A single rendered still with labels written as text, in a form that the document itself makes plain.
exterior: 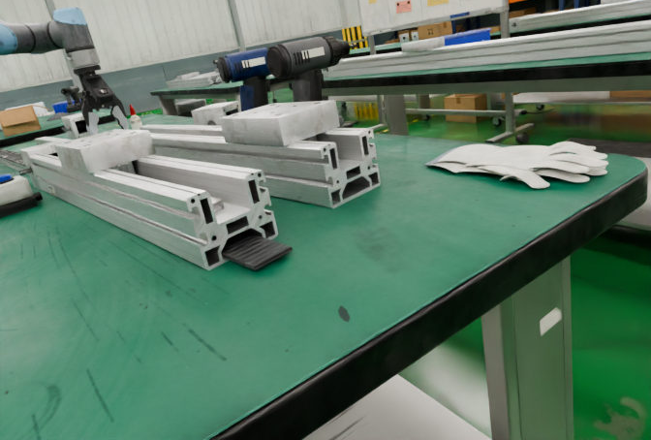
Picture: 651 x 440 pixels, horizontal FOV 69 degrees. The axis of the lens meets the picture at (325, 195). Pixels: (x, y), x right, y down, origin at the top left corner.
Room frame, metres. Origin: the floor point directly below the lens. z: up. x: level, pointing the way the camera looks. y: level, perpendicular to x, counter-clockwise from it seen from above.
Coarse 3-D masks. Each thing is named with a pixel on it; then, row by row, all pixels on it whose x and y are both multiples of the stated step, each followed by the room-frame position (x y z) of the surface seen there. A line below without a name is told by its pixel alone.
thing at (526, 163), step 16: (480, 144) 0.71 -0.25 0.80; (560, 144) 0.61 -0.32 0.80; (576, 144) 0.60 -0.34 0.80; (448, 160) 0.66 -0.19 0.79; (464, 160) 0.65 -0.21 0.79; (480, 160) 0.63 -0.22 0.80; (496, 160) 0.60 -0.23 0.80; (512, 160) 0.59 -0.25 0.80; (528, 160) 0.58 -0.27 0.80; (544, 160) 0.57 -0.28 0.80; (560, 160) 0.55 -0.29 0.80; (576, 160) 0.54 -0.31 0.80; (592, 160) 0.53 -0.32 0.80; (512, 176) 0.56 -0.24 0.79; (528, 176) 0.54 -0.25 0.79; (560, 176) 0.53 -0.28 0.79; (576, 176) 0.52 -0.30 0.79
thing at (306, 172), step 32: (160, 128) 1.15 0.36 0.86; (192, 128) 1.03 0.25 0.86; (352, 128) 0.68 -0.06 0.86; (192, 160) 0.88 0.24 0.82; (224, 160) 0.79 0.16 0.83; (256, 160) 0.71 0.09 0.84; (288, 160) 0.65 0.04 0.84; (320, 160) 0.61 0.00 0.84; (352, 160) 0.65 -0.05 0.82; (288, 192) 0.66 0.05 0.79; (320, 192) 0.60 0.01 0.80; (352, 192) 0.63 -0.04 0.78
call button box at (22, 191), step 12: (12, 180) 0.94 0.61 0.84; (24, 180) 0.94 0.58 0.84; (0, 192) 0.91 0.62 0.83; (12, 192) 0.92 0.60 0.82; (24, 192) 0.93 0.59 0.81; (36, 192) 0.98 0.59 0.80; (0, 204) 0.90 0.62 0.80; (12, 204) 0.91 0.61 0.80; (24, 204) 0.93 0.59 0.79; (36, 204) 0.94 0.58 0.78; (0, 216) 0.90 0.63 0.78
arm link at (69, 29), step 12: (60, 12) 1.36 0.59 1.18; (72, 12) 1.37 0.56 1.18; (60, 24) 1.36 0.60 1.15; (72, 24) 1.36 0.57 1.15; (84, 24) 1.38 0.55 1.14; (60, 36) 1.37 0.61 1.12; (72, 36) 1.36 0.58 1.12; (84, 36) 1.38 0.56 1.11; (72, 48) 1.36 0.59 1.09; (84, 48) 1.37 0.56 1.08
